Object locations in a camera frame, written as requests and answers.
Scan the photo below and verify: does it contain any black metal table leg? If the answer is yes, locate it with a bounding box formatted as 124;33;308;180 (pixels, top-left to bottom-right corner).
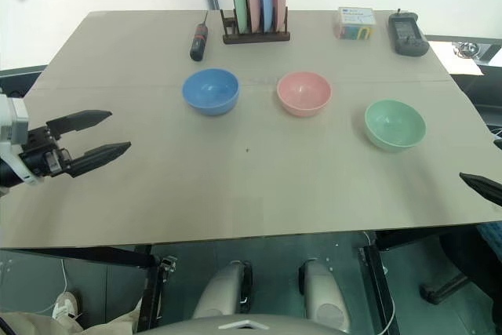
358;231;478;335
0;244;177;333

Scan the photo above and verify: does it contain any clear box of coloured clips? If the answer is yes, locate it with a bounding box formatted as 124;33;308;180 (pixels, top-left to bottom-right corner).
333;6;377;42

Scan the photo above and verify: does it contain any dark wooden plate rack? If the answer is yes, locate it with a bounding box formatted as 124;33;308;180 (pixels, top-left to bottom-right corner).
219;0;291;45

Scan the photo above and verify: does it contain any silver robot leg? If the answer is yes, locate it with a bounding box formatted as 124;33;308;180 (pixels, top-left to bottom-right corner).
299;259;351;331
191;260;253;320

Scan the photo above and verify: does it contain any dark side table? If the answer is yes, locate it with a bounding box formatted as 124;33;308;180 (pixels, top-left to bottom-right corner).
0;64;49;100

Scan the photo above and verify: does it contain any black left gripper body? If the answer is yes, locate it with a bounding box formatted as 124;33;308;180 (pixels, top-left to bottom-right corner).
19;124;75;179

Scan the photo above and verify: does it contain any blue bowl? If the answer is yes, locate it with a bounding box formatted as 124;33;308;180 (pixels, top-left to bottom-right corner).
181;68;240;117

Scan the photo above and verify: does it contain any side table with cables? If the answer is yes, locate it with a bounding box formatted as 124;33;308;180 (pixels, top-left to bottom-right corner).
425;35;502;77

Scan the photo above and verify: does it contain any black red screwdriver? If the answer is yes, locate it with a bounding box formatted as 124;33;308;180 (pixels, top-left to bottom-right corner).
189;10;209;62

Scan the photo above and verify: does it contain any silver right robot leg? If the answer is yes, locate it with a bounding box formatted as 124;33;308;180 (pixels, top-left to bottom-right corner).
299;259;351;331

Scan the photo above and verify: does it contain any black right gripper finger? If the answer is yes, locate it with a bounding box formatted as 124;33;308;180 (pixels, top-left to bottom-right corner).
459;172;502;207

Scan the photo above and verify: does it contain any black handheld remote controller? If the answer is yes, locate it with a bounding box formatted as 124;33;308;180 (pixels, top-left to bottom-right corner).
387;8;430;56

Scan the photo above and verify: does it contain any beige fabric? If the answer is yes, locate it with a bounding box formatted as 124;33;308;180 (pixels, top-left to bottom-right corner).
0;298;144;335

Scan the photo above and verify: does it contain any silver robot torso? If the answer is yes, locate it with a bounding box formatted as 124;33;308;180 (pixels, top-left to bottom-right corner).
136;313;348;335

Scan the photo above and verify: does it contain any white shoe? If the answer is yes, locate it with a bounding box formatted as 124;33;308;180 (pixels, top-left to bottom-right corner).
52;290;85;330

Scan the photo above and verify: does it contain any thin white cable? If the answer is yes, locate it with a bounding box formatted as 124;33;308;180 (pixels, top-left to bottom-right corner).
35;258;79;312
362;231;398;335

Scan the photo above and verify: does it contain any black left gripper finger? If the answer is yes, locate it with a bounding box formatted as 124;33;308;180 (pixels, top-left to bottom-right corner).
45;108;114;140
64;141;132;179

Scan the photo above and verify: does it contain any black chair base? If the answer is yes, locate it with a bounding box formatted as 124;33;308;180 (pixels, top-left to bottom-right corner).
419;228;502;307

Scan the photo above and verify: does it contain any green bowl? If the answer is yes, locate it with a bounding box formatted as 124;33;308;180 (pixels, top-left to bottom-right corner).
364;100;427;153

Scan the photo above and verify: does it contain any silver left robot leg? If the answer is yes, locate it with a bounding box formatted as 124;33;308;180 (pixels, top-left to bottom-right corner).
191;260;253;320

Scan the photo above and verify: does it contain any pink bowl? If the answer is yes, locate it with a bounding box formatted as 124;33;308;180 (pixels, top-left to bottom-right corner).
276;71;333;118

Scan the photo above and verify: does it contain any blue textured cushion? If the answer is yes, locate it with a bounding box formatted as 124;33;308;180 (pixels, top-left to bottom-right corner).
476;221;502;258

